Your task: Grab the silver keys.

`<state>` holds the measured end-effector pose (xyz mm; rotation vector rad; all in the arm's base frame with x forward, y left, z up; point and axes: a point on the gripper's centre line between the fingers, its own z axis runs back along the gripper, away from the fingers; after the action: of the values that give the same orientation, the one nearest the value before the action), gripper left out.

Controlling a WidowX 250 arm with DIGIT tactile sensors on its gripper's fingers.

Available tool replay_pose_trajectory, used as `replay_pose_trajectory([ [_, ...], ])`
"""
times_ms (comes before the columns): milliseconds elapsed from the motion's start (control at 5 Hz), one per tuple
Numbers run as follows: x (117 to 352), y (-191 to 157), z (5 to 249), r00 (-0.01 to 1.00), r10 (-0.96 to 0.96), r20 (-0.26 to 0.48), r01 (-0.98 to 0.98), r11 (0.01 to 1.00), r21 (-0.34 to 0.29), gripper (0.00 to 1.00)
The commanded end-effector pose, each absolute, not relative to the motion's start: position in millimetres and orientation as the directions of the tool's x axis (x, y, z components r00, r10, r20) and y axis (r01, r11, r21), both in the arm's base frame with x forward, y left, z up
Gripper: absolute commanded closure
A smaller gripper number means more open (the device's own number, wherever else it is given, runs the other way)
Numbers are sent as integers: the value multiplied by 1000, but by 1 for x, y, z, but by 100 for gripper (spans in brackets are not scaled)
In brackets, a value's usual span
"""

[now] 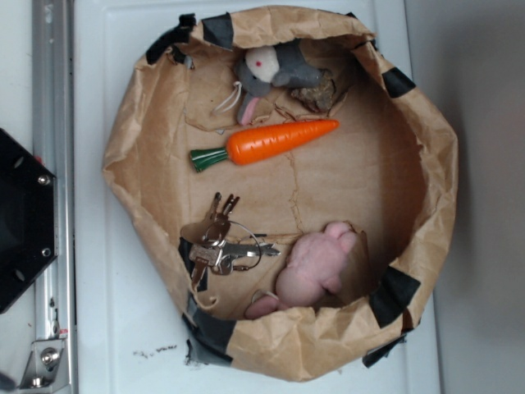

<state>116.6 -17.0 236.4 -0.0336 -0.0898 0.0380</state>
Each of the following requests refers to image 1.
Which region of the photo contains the brown rock chunk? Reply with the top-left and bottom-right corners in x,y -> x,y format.
290,69 -> 336,112

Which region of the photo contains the grey plush bunny toy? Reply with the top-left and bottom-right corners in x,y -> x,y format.
212,39 -> 322,126

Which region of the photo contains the silver key bunch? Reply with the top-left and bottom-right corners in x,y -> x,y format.
180,192 -> 281,291

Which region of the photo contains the brown paper bag bin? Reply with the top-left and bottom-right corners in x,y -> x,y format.
103,6 -> 458,382

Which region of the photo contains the metal corner bracket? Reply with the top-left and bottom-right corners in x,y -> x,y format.
18,339 -> 69,393

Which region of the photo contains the aluminium frame rail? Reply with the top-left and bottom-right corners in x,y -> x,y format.
32,1 -> 78,393

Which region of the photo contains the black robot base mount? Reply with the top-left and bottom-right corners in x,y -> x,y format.
1,131 -> 57,314

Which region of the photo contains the pink plush toy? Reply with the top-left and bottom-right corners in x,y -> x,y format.
244,222 -> 357,319

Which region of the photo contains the orange plastic toy carrot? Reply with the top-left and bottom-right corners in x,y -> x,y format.
189,119 -> 340,172

